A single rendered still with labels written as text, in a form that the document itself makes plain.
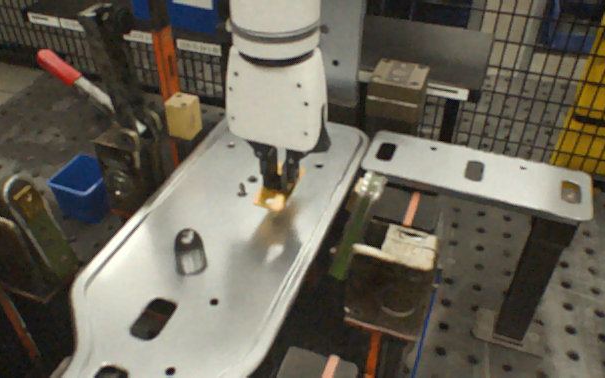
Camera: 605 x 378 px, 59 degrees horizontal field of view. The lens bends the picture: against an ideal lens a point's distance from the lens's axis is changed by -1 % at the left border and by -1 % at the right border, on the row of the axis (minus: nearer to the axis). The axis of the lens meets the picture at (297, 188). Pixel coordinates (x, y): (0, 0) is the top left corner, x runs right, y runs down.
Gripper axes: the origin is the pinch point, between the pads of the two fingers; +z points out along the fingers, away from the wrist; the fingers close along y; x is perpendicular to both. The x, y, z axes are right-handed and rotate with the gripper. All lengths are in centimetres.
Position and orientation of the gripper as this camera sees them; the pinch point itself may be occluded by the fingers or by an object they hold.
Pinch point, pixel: (279, 169)
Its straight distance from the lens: 63.3
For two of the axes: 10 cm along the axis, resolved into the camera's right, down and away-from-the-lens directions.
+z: 0.0, 7.7, 6.4
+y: 9.3, 2.3, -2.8
